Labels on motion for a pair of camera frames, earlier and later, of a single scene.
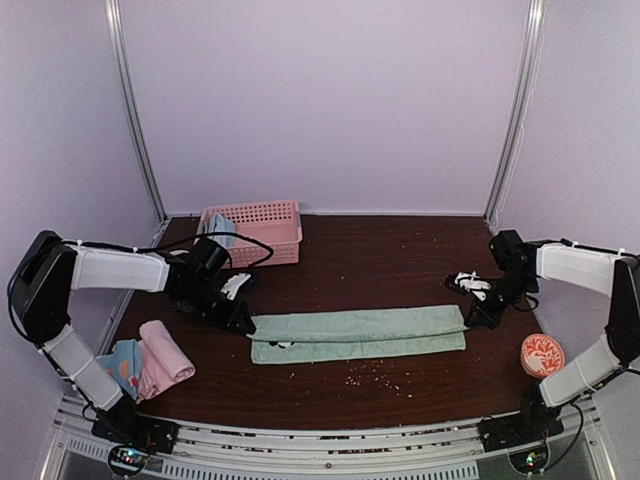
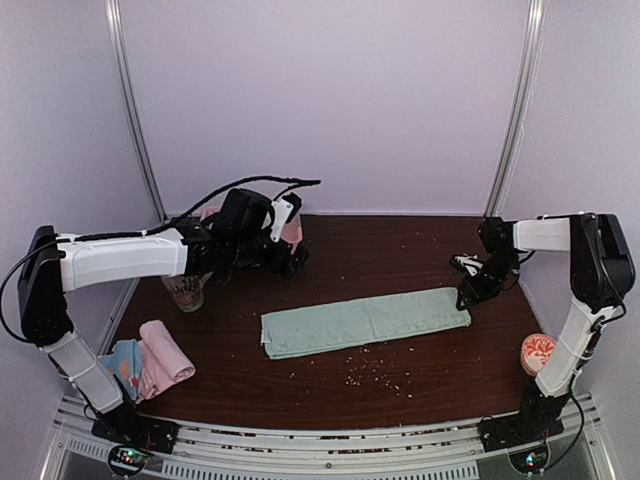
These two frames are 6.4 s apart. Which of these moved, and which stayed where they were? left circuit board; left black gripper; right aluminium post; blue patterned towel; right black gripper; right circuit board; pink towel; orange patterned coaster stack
Moved: left black gripper; right black gripper
Stayed: orange patterned coaster stack; pink towel; left circuit board; blue patterned towel; right circuit board; right aluminium post
